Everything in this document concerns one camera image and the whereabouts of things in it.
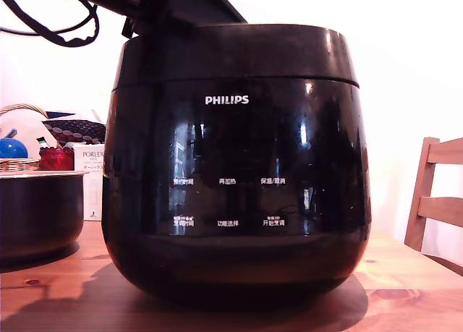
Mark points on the white Porlex box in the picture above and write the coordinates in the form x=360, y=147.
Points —
x=92, y=187

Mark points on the black camera bracket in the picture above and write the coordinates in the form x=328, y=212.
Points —
x=128, y=28

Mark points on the white cloth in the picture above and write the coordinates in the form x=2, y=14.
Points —
x=25, y=126

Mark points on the dark dotted patterned cloth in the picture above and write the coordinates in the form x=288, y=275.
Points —
x=79, y=127

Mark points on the red scalloped container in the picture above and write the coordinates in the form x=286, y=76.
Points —
x=56, y=160

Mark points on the black rice cooker lid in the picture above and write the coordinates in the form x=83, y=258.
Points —
x=235, y=53

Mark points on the dark inner cooking pot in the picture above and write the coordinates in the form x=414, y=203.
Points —
x=36, y=212

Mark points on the blue ball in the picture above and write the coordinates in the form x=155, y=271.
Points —
x=12, y=148

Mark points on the black Philips rice cooker body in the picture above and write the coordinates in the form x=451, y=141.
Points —
x=231, y=147

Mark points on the wooden chair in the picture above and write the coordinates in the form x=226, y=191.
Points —
x=421, y=187

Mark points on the woven wicker basket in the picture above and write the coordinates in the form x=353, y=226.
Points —
x=18, y=163

